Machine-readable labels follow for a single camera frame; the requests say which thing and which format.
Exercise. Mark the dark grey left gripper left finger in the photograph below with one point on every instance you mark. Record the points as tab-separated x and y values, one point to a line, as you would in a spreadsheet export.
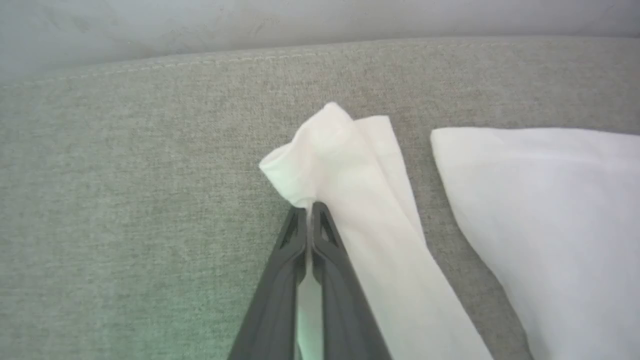
280	290

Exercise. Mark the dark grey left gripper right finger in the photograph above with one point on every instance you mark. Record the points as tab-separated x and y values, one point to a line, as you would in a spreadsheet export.
345	300

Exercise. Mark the white garment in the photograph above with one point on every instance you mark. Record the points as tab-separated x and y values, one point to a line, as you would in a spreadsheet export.
550	210

